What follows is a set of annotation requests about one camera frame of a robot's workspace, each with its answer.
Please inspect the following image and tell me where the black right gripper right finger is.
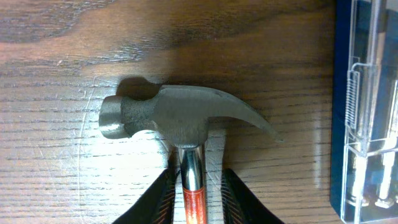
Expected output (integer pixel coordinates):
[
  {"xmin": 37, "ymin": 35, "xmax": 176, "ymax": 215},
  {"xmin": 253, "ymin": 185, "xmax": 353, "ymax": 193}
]
[{"xmin": 221, "ymin": 169, "xmax": 284, "ymax": 224}]

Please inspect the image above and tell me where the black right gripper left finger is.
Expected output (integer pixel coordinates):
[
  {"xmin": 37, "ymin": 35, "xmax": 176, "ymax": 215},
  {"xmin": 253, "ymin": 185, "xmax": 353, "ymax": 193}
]
[{"xmin": 113, "ymin": 161, "xmax": 178, "ymax": 224}]

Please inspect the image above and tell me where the small red-handled claw hammer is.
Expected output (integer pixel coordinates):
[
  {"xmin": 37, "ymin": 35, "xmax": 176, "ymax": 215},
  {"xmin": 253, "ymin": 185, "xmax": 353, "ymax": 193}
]
[{"xmin": 99, "ymin": 85, "xmax": 282, "ymax": 223}]

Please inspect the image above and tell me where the blue precision screwdriver set case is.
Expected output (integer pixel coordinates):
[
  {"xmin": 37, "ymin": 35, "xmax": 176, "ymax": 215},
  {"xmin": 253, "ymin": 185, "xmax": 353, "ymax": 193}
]
[{"xmin": 330, "ymin": 0, "xmax": 397, "ymax": 223}]

